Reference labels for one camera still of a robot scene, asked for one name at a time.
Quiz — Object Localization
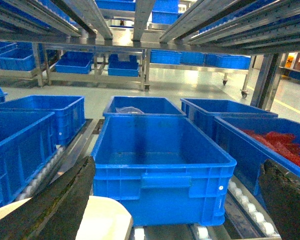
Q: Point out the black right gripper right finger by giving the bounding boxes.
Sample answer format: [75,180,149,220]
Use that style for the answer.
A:
[259,159,300,240]

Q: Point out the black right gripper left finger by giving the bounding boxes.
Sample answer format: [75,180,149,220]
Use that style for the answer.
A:
[0,156,96,240]

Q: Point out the beige plastic scoop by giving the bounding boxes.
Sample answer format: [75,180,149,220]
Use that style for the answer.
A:
[0,195,134,240]

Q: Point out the steel shelf rack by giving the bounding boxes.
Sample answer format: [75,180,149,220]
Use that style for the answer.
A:
[0,0,300,240]

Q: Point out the red parts in bin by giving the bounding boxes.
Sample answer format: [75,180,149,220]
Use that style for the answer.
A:
[241,129,300,167]

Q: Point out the blue right front bin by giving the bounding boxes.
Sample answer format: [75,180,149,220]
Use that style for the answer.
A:
[214,117,300,202]

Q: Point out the blue bin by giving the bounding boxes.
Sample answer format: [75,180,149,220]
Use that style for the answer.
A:
[0,94,86,147]
[180,98,279,140]
[214,117,300,202]
[102,96,186,118]
[0,110,57,207]
[91,115,237,226]

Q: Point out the blue left front bin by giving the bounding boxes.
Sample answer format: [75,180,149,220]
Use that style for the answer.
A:
[0,110,57,207]

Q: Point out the blue left rear bin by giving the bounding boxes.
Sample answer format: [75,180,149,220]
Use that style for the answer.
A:
[0,94,86,147]

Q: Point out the blue centre front bin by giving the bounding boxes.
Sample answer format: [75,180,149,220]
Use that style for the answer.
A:
[91,115,237,226]

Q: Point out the blue right rear bin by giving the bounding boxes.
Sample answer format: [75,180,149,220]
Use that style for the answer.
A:
[180,98,279,140]

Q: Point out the blue centre rear bin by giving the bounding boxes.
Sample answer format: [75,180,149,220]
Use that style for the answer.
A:
[102,96,186,118]

